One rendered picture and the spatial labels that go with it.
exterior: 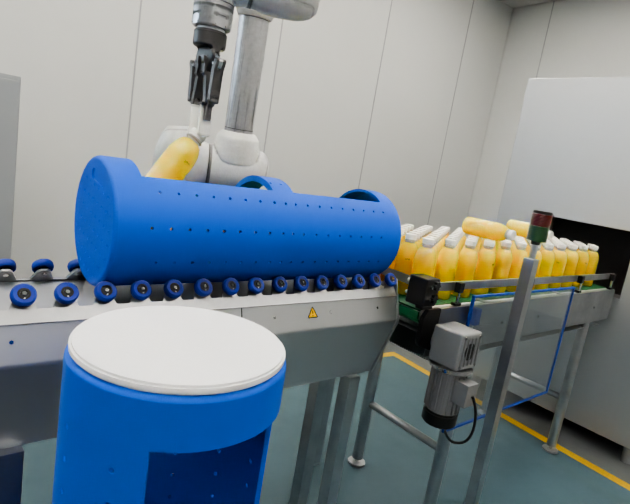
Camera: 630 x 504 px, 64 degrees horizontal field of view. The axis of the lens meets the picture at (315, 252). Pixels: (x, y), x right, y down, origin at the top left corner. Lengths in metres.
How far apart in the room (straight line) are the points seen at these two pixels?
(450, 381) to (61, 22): 3.31
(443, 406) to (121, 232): 1.11
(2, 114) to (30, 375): 1.67
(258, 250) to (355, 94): 3.91
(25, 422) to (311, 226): 0.77
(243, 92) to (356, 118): 3.32
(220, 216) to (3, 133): 1.61
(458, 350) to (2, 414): 1.18
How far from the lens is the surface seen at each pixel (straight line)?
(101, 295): 1.11
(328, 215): 1.36
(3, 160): 2.62
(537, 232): 1.77
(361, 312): 1.55
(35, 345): 1.10
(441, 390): 1.68
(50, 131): 3.92
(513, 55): 6.61
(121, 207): 1.06
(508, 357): 1.86
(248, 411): 0.62
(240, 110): 1.79
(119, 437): 0.62
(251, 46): 1.79
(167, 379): 0.59
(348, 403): 1.73
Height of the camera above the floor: 1.30
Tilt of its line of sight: 10 degrees down
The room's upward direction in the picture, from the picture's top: 9 degrees clockwise
